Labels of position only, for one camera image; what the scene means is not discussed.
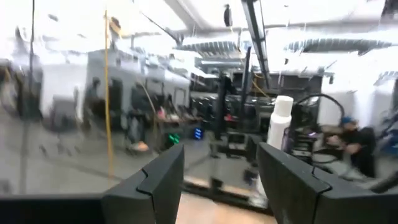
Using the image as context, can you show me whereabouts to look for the black computer blue lights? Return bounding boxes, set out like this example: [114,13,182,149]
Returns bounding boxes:
[192,126,205,141]

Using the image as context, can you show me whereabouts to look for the white plastic cleaner bottle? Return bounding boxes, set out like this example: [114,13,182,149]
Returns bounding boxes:
[257,95,295,200]

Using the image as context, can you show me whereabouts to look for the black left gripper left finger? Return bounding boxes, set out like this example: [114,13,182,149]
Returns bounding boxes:
[101,143,186,224]

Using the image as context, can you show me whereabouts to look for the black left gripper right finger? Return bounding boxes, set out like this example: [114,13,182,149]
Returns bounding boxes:
[256,142,374,224]

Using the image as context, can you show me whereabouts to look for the small orange cloth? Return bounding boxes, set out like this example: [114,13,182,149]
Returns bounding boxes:
[133,141,150,152]

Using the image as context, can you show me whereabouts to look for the black computer green lights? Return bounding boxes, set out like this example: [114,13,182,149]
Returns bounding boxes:
[167,133,182,146]

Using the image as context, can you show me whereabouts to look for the black looped cable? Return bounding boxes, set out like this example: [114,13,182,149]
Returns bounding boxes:
[294,92,346,125]

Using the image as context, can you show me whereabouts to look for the yellow cable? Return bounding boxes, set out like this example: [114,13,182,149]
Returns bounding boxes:
[103,9,115,180]

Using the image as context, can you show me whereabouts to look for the person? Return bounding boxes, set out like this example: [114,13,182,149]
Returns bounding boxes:
[325,116,377,179]

